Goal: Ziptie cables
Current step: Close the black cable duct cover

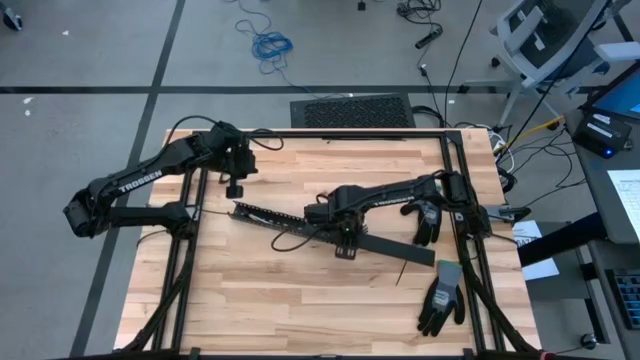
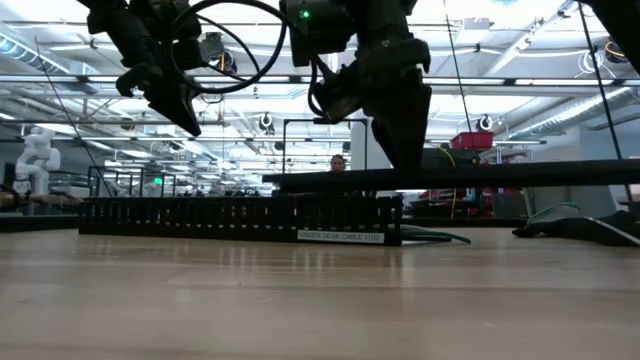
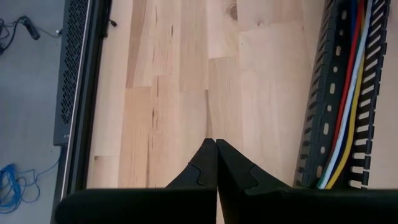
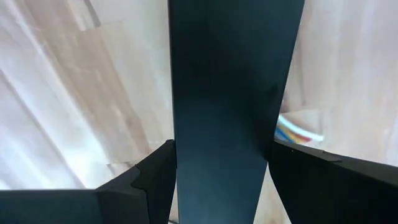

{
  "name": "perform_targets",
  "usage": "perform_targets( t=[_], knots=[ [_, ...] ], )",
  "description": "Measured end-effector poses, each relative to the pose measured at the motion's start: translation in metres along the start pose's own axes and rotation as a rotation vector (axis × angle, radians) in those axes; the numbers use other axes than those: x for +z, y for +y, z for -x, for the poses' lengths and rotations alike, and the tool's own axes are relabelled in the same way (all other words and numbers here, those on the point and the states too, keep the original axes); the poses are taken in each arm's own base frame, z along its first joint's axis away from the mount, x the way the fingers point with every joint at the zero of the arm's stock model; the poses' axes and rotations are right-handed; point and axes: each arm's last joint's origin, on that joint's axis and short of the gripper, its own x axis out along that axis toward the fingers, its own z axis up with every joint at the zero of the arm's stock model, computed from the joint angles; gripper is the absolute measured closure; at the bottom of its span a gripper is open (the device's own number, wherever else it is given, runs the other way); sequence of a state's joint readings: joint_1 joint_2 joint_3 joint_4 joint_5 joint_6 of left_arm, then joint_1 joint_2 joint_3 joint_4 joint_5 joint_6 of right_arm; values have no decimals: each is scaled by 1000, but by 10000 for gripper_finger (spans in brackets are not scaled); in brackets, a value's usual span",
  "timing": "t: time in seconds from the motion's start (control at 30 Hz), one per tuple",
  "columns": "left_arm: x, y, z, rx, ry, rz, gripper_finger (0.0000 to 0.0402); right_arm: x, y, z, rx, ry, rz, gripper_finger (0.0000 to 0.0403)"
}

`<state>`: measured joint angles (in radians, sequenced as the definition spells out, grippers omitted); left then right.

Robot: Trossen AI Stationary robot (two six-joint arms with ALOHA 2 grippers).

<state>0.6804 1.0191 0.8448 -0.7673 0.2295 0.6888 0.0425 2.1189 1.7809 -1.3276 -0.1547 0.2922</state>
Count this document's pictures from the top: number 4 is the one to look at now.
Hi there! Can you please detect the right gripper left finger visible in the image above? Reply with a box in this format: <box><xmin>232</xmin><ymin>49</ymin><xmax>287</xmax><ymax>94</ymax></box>
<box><xmin>0</xmin><ymin>139</ymin><xmax>177</xmax><ymax>224</ymax></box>

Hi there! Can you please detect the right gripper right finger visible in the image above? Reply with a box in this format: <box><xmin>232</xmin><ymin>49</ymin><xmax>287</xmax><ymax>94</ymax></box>
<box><xmin>267</xmin><ymin>139</ymin><xmax>398</xmax><ymax>224</ymax></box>

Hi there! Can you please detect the yellow wire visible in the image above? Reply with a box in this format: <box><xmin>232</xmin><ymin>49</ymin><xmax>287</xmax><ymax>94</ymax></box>
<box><xmin>281</xmin><ymin>132</ymin><xmax>301</xmax><ymax>144</ymax></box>

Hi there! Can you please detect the white wire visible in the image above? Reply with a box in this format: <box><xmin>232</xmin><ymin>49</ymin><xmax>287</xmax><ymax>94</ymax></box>
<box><xmin>277</xmin><ymin>114</ymin><xmax>325</xmax><ymax>142</ymax></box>

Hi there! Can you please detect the blue wire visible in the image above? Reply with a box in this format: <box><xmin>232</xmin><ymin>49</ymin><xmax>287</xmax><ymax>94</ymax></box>
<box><xmin>275</xmin><ymin>126</ymin><xmax>292</xmax><ymax>143</ymax></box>

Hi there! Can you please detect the black raceway lid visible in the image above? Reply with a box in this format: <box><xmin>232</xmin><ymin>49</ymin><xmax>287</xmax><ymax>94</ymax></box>
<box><xmin>167</xmin><ymin>0</ymin><xmax>305</xmax><ymax>224</ymax></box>

